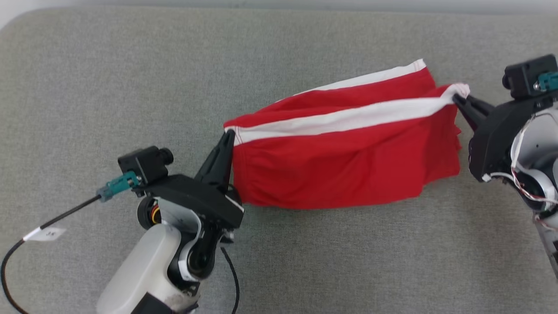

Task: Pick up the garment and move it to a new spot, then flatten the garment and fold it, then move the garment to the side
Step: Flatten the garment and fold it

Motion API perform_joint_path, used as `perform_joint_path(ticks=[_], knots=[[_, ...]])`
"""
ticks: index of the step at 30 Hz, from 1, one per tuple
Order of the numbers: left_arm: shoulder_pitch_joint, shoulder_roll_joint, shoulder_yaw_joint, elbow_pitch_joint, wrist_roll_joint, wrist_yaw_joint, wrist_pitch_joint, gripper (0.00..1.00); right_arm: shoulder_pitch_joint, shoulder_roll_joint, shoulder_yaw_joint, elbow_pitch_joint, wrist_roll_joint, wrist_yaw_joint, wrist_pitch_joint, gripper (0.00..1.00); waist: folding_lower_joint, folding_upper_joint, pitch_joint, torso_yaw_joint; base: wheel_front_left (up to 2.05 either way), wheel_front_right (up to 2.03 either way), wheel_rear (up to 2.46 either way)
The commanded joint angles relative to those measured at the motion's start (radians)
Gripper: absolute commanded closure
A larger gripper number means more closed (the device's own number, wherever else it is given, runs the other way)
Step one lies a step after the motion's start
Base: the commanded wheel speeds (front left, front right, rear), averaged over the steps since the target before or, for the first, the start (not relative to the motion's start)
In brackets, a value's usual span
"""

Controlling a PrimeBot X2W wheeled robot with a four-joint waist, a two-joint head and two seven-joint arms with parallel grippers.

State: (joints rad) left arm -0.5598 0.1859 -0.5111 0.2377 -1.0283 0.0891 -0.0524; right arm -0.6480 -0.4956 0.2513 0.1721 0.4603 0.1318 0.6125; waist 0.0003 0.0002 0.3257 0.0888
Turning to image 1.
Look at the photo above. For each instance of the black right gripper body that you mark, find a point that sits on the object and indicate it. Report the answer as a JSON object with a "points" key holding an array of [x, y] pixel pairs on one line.
{"points": [[492, 144]]}

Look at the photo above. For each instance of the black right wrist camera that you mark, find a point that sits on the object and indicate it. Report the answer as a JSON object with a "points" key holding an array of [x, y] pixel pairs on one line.
{"points": [[525, 76]]}

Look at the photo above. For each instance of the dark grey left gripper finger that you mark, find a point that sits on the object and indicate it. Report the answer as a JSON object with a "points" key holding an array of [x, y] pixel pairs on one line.
{"points": [[220, 161]]}

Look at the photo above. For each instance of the red shorts with white stripe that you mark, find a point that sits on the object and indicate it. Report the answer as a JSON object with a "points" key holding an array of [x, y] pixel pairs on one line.
{"points": [[331, 170]]}

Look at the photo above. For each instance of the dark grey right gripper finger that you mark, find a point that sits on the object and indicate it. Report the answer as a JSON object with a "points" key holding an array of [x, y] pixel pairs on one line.
{"points": [[481, 104], [471, 112]]}

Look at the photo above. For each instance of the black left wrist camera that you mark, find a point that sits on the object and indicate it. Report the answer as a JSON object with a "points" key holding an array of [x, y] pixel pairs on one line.
{"points": [[144, 163]]}

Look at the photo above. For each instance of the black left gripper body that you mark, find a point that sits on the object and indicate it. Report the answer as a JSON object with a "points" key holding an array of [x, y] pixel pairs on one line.
{"points": [[200, 198]]}

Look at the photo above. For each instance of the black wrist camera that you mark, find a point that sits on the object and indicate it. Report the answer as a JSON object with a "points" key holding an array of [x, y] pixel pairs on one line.
{"points": [[144, 163], [525, 76]]}

